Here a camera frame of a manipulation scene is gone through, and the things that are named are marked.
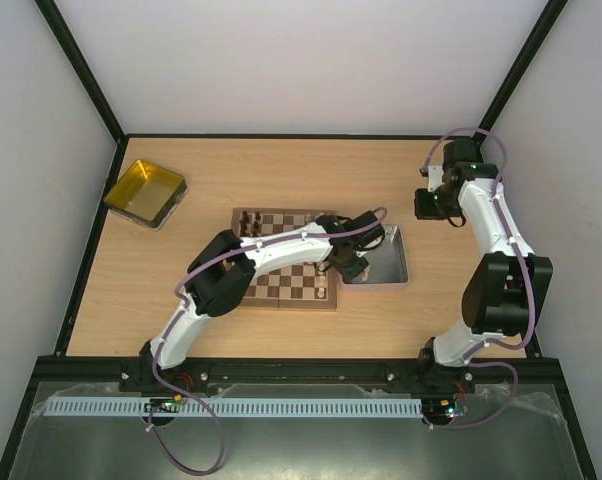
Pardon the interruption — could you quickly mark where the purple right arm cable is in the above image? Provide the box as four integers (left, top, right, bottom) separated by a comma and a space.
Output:
420, 127, 538, 430

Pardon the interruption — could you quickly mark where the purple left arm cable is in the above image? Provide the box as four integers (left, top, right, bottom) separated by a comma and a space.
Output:
148, 206, 388, 474

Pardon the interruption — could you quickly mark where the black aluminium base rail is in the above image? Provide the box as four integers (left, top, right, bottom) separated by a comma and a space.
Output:
30, 354, 565, 399

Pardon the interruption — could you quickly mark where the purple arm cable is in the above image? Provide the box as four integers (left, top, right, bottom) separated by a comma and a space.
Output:
148, 206, 388, 474
420, 127, 538, 430

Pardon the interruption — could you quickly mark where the pink metal tin tray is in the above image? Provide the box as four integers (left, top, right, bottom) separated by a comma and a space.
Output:
340, 224, 409, 293

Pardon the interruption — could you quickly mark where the slotted grey cable duct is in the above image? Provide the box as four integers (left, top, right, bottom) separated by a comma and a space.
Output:
44, 397, 422, 419

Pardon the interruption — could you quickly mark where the yellow tin lid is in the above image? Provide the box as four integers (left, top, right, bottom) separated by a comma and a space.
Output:
104, 159, 188, 231

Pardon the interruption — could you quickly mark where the wooden chess board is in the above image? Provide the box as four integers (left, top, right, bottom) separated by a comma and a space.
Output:
230, 207, 338, 310

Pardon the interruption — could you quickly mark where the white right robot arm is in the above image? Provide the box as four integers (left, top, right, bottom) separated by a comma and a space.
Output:
414, 139, 553, 393

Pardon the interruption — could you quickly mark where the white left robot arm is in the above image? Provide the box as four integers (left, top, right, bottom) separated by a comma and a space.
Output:
140, 207, 387, 385

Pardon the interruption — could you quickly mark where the black enclosure frame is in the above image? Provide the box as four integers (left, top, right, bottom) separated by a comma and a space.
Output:
0, 1, 597, 479

